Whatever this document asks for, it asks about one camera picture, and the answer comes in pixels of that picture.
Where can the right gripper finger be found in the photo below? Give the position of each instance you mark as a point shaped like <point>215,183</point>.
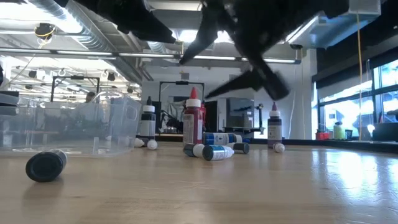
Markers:
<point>242,81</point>
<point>203,37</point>

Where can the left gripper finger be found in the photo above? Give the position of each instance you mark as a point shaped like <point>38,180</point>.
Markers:
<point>152,29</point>

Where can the large purple food coloring bottle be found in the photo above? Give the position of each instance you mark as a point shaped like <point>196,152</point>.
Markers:
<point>275,127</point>

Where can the large blue food coloring bottle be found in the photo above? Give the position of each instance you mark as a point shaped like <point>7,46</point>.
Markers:
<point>217,138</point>

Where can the large red food coloring bottle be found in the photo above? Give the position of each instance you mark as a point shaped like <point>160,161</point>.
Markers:
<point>192,124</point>

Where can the small black dropper bottle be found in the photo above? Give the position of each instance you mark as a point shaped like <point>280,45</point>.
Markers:
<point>191,150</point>
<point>45,166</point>
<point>242,148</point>

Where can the small dropper bottle white cap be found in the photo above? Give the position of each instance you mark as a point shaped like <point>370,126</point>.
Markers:
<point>139,142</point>
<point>152,144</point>
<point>279,147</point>

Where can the small blue dropper bottle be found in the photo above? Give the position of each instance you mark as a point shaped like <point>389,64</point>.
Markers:
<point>217,152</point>

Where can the large black food coloring bottle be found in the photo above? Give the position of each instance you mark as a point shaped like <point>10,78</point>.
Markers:
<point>147,124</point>

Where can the long ceiling light bar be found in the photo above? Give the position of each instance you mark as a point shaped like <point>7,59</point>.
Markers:
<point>146,55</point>

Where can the grey cabinet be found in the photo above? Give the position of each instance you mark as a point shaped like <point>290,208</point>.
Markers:
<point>239,109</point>

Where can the red upright object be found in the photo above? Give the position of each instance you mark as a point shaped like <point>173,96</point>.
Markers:
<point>204,118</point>

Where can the grey draped cloth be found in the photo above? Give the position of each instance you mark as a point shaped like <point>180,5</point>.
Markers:
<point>172,115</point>

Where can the person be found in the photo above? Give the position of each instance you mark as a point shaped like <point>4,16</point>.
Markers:
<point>90,97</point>

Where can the red box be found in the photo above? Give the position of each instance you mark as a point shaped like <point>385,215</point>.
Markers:
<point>322,136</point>

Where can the white overhead box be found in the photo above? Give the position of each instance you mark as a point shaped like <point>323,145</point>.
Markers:
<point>367,7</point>

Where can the green bottle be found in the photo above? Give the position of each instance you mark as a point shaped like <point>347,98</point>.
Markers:
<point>339,132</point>

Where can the large window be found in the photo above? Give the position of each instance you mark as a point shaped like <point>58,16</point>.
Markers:
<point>351,112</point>

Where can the clear plastic bin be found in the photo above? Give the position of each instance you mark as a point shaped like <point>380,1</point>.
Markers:
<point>77,124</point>

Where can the silver ceiling duct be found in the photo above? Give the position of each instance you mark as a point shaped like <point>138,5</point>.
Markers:
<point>93,37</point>

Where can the black ceiling camera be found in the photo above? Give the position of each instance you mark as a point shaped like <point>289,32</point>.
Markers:
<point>296,46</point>

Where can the black stand frame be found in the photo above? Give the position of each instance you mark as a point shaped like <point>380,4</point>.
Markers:
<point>182,82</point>

